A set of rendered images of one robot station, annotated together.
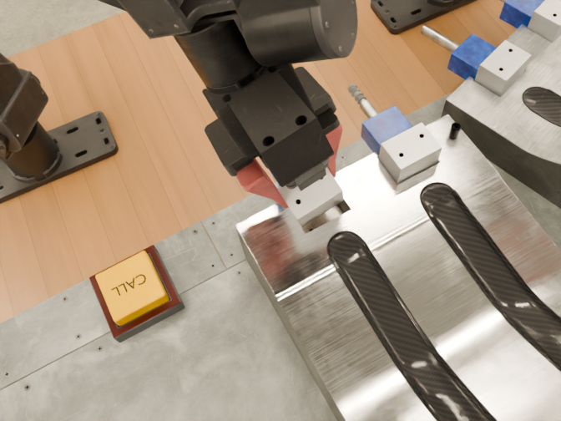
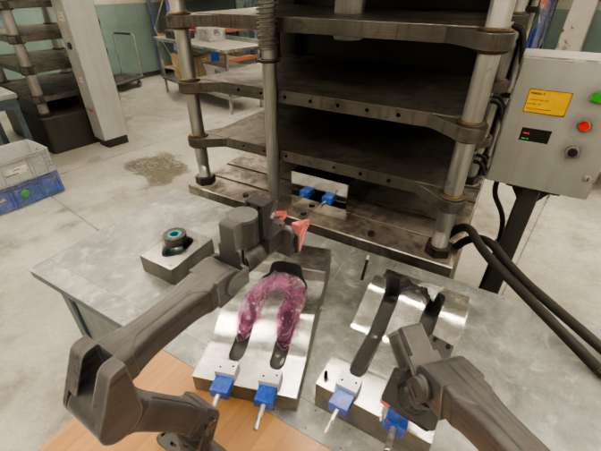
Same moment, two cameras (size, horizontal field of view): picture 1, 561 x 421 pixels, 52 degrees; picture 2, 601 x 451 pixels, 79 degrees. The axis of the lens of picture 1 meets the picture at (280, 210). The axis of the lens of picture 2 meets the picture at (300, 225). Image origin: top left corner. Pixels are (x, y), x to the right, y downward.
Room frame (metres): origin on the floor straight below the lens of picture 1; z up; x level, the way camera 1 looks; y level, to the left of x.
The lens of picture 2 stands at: (0.68, 0.16, 1.65)
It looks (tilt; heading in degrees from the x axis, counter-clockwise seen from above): 34 degrees down; 231
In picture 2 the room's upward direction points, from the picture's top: straight up
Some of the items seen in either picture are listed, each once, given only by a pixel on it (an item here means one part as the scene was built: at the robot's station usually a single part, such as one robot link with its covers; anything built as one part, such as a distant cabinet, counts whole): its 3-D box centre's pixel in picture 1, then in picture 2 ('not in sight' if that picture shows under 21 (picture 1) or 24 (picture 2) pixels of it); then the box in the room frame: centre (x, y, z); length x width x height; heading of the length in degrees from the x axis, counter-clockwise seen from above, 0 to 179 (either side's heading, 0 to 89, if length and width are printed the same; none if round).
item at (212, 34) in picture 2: not in sight; (210, 33); (-2.24, -5.58, 0.96); 0.41 x 0.31 x 0.17; 91
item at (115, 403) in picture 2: not in sight; (167, 335); (0.60, -0.28, 1.17); 0.30 x 0.09 x 0.12; 17
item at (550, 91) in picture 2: not in sight; (502, 256); (-0.66, -0.21, 0.74); 0.31 x 0.22 x 1.47; 111
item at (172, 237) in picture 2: not in sight; (174, 237); (0.36, -0.94, 0.89); 0.08 x 0.08 x 0.04
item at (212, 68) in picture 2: not in sight; (225, 74); (-2.26, -5.27, 0.42); 0.60 x 0.42 x 0.33; 96
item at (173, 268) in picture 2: not in sight; (179, 254); (0.37, -0.91, 0.84); 0.20 x 0.15 x 0.07; 21
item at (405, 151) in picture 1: (382, 127); (339, 405); (0.34, -0.12, 0.89); 0.13 x 0.05 x 0.05; 21
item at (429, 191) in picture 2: not in sight; (343, 149); (-0.56, -1.01, 0.96); 1.29 x 0.83 x 0.18; 111
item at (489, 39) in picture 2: not in sight; (351, 37); (-0.55, -1.01, 1.45); 1.29 x 0.82 x 0.19; 111
